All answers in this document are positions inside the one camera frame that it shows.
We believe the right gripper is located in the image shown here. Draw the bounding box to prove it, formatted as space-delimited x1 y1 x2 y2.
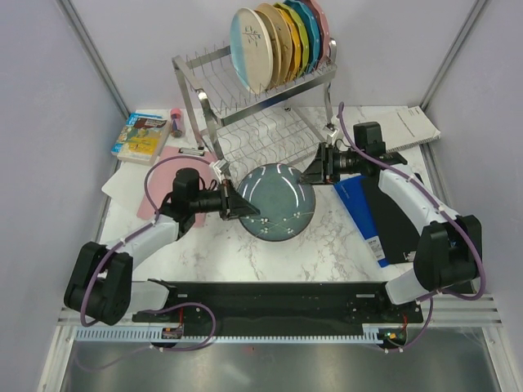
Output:
297 142 364 186

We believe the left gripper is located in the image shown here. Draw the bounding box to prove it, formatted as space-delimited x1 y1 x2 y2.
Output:
190 179 259 221

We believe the dark blue-grey plate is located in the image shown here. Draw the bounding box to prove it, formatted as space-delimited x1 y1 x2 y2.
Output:
238 163 316 243

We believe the beige bird plate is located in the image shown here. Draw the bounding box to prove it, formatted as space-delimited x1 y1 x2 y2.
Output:
255 2 291 87
255 7 281 89

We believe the cream and blue plate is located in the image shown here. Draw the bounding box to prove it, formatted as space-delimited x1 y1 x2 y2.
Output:
230 7 273 95

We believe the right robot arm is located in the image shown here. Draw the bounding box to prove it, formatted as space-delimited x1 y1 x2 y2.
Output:
300 122 486 322

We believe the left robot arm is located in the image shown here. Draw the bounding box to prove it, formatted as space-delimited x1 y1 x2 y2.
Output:
64 167 260 327

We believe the steel two-tier dish rack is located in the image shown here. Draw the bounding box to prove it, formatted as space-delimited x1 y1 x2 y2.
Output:
172 39 337 170

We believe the blue folder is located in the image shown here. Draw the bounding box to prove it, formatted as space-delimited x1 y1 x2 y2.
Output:
334 176 389 268

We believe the pink clipboard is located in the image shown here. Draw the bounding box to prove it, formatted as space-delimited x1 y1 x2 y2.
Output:
148 146 215 207

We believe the pink capped tube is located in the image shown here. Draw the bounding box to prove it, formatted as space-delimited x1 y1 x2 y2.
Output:
170 109 186 138

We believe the white spiral notebook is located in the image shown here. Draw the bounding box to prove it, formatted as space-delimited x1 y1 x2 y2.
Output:
377 106 440 152

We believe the black clipboard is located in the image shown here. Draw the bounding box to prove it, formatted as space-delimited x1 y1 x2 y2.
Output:
360 176 420 268

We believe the white paper sheet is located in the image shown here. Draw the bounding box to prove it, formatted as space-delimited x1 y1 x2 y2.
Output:
101 162 150 215

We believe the illustrated book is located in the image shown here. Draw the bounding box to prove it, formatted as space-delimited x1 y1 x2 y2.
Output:
111 112 170 167

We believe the pink dotted plate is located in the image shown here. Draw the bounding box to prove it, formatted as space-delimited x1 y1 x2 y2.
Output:
308 0 330 64

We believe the green scalloped plate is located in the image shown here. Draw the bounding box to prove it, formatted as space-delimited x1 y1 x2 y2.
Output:
284 1 310 77

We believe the yellow dotted plate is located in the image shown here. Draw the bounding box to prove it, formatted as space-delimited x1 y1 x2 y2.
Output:
273 2 302 82

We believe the teal dotted plate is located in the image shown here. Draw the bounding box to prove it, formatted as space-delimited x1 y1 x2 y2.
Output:
291 1 321 74

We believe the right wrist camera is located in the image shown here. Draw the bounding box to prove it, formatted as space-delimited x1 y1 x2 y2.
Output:
324 123 339 145

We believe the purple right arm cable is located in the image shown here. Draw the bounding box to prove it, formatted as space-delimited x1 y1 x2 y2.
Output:
337 101 489 353

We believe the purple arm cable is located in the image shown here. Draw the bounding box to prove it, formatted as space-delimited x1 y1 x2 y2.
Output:
337 101 489 353
75 154 217 372

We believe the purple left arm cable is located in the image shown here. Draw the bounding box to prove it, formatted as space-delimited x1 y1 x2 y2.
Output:
75 154 217 372

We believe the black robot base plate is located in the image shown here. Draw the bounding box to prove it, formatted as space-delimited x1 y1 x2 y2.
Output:
130 280 426 340

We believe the white cable duct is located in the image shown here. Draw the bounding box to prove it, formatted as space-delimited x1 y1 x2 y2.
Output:
74 323 401 344

